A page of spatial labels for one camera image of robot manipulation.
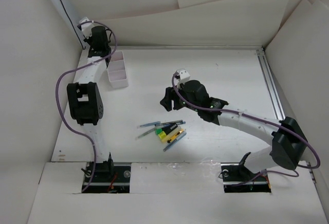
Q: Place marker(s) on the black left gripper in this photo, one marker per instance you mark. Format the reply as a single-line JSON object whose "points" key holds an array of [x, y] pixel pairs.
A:
{"points": [[89, 40]]}

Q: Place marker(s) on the grey clear pen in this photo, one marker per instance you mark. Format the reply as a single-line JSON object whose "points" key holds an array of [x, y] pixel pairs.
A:
{"points": [[146, 133]]}

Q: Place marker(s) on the yellow highlighter marker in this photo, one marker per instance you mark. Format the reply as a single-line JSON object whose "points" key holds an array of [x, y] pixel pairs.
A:
{"points": [[165, 137]]}

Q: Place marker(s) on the aluminium rail right side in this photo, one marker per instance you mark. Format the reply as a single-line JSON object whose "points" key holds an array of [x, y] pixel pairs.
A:
{"points": [[270, 84]]}

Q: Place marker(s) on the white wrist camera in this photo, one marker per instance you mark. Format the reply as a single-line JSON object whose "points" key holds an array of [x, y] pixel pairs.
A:
{"points": [[85, 25], [182, 75]]}

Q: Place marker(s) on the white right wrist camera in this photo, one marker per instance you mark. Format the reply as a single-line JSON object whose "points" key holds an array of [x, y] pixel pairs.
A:
{"points": [[182, 75]]}

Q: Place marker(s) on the black marker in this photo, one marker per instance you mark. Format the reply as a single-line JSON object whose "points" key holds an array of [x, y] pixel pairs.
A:
{"points": [[169, 128]]}

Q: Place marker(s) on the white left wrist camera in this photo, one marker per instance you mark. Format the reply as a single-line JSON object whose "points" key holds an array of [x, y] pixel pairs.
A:
{"points": [[85, 25]]}

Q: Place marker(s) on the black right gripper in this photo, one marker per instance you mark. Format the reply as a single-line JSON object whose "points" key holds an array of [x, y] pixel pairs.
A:
{"points": [[166, 101]]}

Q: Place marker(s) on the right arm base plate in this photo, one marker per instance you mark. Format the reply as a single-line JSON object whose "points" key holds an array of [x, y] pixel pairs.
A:
{"points": [[237, 179]]}

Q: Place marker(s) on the white divided organizer container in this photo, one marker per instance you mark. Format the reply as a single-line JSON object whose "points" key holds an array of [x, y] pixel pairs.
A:
{"points": [[116, 70]]}

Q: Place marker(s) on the black thin pen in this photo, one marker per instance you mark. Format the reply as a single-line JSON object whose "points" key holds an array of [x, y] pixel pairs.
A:
{"points": [[178, 122]]}

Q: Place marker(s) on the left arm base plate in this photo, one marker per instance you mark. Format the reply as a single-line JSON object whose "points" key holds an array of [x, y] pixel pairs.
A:
{"points": [[113, 179]]}

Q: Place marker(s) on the yellow black pen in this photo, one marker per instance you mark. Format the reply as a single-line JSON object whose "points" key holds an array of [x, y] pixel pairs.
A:
{"points": [[176, 135]]}

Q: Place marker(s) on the blue grey pen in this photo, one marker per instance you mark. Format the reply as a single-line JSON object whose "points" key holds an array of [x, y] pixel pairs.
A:
{"points": [[179, 137]]}

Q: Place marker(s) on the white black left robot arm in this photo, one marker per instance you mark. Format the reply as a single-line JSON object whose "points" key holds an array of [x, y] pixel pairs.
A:
{"points": [[85, 102]]}

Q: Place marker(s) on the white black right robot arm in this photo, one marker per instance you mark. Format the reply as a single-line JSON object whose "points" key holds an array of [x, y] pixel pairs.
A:
{"points": [[287, 144]]}

